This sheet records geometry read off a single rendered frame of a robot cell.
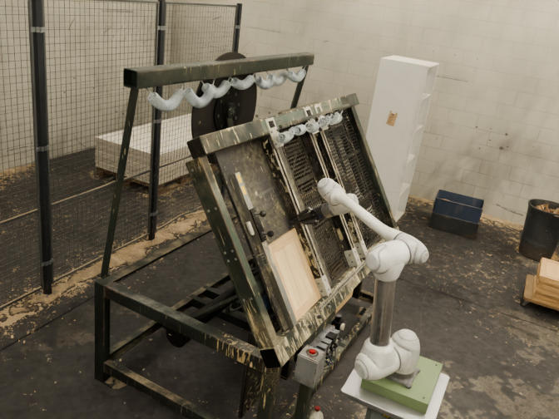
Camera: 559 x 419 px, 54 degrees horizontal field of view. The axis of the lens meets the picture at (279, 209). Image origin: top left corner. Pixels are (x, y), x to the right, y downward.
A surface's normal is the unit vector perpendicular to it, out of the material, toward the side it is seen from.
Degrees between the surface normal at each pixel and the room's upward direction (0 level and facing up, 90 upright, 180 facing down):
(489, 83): 90
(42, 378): 0
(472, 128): 90
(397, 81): 90
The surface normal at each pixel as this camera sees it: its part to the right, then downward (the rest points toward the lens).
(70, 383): 0.13, -0.92
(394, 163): -0.45, 0.29
